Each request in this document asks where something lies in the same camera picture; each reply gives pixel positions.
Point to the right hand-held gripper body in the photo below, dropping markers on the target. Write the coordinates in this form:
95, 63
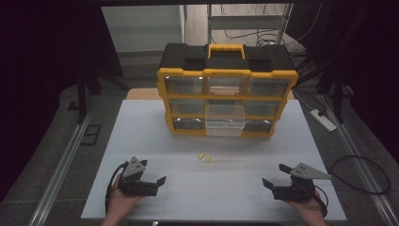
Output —
295, 188

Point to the aluminium floor rail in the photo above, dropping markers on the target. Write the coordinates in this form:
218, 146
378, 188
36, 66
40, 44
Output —
363, 169
59, 175

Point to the black metal stand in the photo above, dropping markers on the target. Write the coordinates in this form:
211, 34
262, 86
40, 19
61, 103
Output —
82, 97

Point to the black floor socket plates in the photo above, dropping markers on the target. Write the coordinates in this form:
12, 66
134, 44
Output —
91, 134

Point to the white power strip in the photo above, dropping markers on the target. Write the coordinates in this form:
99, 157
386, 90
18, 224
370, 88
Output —
323, 120

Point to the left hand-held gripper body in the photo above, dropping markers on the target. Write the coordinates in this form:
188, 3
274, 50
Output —
135, 185

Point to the black plug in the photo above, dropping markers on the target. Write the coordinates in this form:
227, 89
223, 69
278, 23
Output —
322, 112

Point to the clear plastic drawer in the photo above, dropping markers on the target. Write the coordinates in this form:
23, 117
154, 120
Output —
224, 124

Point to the person's left hand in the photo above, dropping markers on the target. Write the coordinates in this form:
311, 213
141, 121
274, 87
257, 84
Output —
120, 201

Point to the yellow black drawer organizer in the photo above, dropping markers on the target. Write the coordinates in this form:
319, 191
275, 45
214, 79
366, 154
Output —
226, 62

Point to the grey metal frame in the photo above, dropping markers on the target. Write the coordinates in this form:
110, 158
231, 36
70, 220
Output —
244, 22

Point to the small yellow plug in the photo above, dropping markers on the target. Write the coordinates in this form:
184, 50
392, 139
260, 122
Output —
207, 158
201, 155

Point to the person's right hand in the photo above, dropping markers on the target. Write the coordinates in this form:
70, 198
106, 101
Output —
309, 207

